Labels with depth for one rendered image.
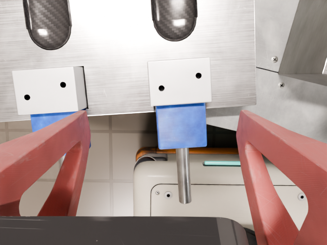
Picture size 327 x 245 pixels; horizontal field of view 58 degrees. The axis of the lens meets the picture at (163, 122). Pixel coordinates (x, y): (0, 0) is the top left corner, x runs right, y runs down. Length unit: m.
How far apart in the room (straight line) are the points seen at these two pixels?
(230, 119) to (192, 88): 0.10
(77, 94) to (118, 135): 0.91
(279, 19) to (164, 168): 0.64
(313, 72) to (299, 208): 0.77
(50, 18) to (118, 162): 0.94
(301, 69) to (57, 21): 0.22
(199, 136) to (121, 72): 0.09
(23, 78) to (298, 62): 0.24
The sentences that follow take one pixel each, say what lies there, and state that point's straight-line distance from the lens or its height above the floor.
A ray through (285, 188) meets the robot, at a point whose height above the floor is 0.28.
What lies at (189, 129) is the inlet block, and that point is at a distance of 0.25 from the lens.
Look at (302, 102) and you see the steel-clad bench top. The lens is 0.35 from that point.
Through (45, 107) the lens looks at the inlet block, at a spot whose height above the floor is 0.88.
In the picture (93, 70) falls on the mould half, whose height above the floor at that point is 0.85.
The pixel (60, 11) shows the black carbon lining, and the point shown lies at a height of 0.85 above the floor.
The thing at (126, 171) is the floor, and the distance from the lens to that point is 1.19.
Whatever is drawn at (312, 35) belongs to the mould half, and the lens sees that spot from 0.30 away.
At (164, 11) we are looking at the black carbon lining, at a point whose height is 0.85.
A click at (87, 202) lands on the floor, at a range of 1.27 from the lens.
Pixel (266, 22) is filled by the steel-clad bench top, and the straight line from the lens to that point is 0.34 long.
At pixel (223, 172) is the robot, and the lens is 0.91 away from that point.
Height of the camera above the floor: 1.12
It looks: 81 degrees down
